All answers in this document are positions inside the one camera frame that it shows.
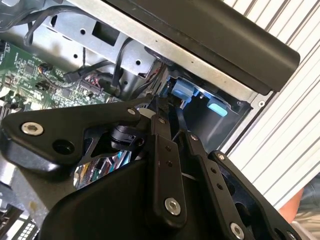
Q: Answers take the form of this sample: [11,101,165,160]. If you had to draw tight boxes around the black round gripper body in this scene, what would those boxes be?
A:
[43,158,225,240]

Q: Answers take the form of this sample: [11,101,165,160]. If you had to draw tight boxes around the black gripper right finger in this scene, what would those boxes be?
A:
[175,107,301,240]

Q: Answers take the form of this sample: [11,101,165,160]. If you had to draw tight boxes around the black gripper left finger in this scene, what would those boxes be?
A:
[0,96,189,230]

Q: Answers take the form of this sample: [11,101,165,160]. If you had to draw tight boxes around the hard disk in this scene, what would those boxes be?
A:
[169,77,229,118]

